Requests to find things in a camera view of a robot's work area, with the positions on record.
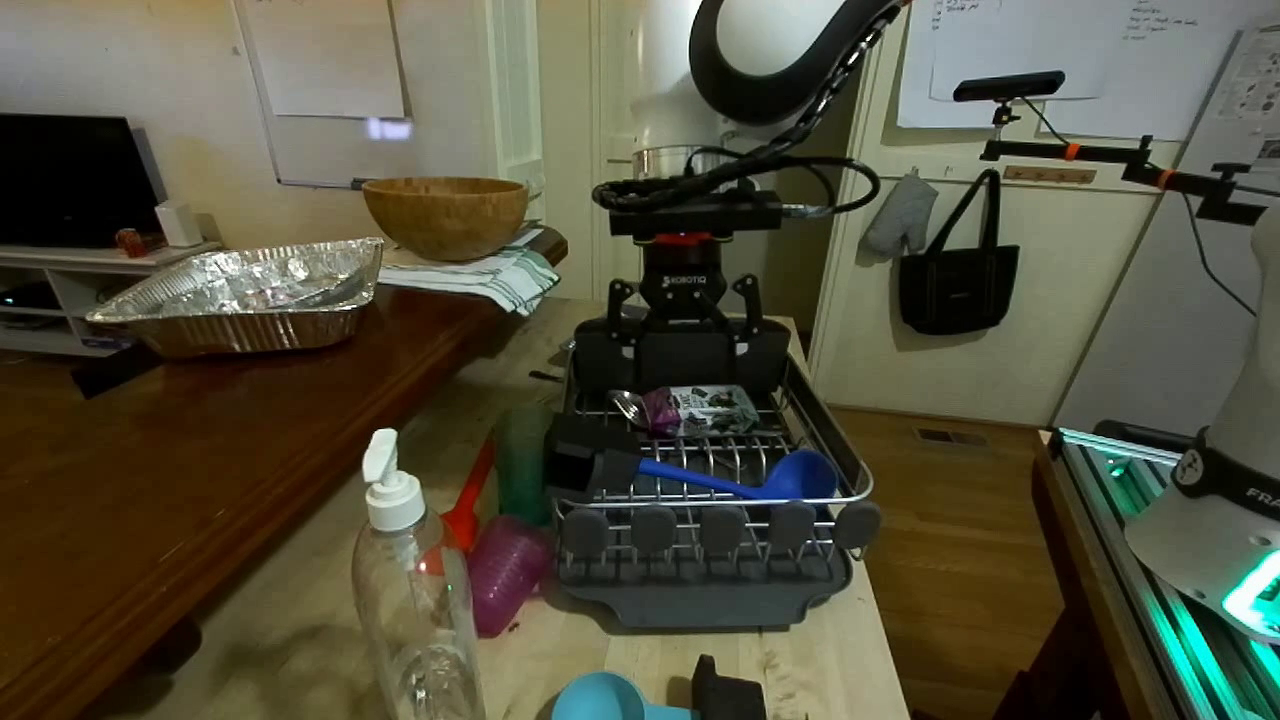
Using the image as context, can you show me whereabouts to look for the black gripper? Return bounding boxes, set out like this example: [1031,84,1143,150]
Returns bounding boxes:
[609,232,763,323]

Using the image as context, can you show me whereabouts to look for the grey wire dish rack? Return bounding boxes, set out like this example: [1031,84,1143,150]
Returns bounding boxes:
[543,322,881,631]

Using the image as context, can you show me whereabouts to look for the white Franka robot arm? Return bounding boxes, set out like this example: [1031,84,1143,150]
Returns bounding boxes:
[630,0,1280,642]

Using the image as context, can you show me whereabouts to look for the metal spoon in rack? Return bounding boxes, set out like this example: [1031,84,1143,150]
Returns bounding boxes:
[609,387,682,431]

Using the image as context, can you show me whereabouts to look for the green striped dish towel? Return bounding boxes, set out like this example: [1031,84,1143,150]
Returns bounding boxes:
[380,225,559,318]

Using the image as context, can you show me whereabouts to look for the green plastic cup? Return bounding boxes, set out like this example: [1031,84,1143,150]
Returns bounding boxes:
[500,407,554,523]

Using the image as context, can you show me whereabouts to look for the blue plastic ladle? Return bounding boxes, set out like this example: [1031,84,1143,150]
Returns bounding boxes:
[635,448,840,500]

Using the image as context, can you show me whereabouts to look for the grey oven mitt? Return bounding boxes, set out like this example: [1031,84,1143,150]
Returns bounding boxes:
[861,172,937,260]

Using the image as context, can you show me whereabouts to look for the wooden bowl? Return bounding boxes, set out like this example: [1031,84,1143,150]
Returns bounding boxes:
[359,175,527,265]

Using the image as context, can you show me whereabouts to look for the black tote bag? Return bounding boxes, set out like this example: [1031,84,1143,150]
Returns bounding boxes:
[897,172,1019,335]

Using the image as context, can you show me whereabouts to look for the purple plastic cup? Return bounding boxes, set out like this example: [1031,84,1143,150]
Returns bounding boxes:
[469,516,554,637]

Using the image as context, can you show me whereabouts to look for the aluminium foil tray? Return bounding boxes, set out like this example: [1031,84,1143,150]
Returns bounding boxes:
[90,237,385,360]

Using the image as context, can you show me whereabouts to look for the black small object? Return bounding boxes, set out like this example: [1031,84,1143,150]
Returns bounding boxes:
[693,658,770,720]

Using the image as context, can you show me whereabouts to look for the light blue plastic cup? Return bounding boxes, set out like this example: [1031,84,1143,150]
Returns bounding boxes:
[554,674,693,720]

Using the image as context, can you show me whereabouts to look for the clear plastic squeeze bottle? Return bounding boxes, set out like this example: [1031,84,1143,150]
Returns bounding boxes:
[351,427,486,720]

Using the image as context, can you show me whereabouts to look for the whiteboard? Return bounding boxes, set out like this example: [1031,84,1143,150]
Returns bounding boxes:
[897,0,1280,141]

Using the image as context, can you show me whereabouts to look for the black monitor screen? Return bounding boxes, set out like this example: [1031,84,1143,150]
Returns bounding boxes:
[0,111,161,248]

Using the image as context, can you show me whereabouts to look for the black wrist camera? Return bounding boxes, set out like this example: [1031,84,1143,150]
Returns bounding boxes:
[592,179,784,241]

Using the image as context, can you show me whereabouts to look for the orange handled utensil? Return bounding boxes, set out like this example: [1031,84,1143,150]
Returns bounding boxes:
[446,440,496,552]

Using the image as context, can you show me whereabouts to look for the black stereo camera on stand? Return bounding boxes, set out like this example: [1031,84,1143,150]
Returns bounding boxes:
[952,71,1066,128]

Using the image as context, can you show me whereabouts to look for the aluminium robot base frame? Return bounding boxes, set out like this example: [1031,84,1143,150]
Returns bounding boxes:
[1031,427,1280,720]

